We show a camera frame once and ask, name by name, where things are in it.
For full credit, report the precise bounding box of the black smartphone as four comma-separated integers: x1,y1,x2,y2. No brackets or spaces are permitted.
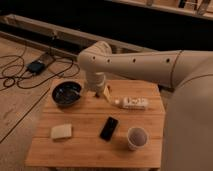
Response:
100,117,118,141

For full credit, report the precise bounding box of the black floor cable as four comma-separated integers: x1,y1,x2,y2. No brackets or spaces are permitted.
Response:
0,43,81,90

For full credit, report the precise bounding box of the wooden table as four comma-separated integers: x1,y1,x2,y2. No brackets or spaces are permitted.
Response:
25,80,165,168

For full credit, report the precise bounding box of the black power adapter box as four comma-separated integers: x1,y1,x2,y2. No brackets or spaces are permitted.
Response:
27,61,45,74

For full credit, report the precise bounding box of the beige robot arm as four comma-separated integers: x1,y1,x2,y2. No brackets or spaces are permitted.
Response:
77,41,213,171

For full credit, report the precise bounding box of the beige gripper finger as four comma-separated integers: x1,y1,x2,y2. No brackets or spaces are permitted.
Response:
103,86,111,101

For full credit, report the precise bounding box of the white paper cup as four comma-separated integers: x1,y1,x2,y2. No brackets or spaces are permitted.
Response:
127,127,148,151

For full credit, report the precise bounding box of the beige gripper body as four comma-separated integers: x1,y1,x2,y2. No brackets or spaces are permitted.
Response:
85,72,106,95

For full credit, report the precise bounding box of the white plastic bottle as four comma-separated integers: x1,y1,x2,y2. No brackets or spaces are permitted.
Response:
111,97,149,110

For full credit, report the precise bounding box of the dark ceramic bowl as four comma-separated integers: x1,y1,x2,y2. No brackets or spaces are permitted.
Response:
52,81,82,107

